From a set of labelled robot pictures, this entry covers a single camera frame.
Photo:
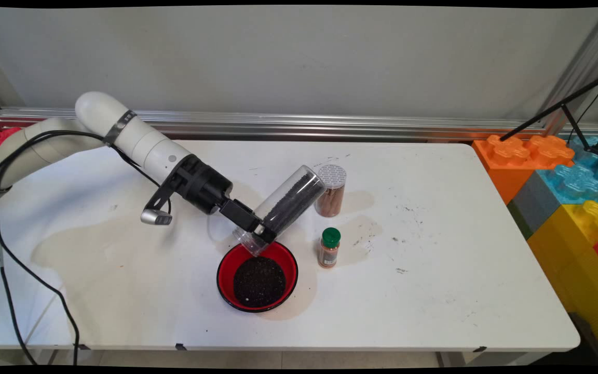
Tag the red bowl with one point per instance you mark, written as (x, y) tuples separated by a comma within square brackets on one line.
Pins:
[(226, 275)]

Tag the grey foam block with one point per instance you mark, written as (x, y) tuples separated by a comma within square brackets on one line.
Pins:
[(535, 205)]

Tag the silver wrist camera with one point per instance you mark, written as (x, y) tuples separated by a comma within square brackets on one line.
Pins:
[(156, 217)]

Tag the brown-filled jar silver lid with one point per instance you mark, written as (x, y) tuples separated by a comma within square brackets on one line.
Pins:
[(336, 202)]

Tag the clear plastic jar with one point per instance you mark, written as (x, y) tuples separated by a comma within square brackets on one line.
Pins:
[(299, 192)]

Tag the spice bottle green cap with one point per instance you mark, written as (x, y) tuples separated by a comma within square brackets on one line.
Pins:
[(329, 254)]

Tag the blue foam block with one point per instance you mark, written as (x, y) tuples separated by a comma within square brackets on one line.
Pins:
[(574, 184)]

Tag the black seeds heap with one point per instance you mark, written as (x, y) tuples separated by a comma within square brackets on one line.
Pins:
[(260, 283)]

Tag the aluminium wall rail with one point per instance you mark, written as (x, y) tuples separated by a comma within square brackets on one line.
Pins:
[(330, 124)]

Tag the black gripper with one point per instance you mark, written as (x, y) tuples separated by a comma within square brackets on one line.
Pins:
[(203, 187)]

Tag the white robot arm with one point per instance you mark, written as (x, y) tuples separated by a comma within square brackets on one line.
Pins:
[(143, 140)]

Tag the orange foam block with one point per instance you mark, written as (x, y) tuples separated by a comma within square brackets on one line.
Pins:
[(506, 171)]

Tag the black tripod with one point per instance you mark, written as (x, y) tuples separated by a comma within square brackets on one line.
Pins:
[(558, 107)]

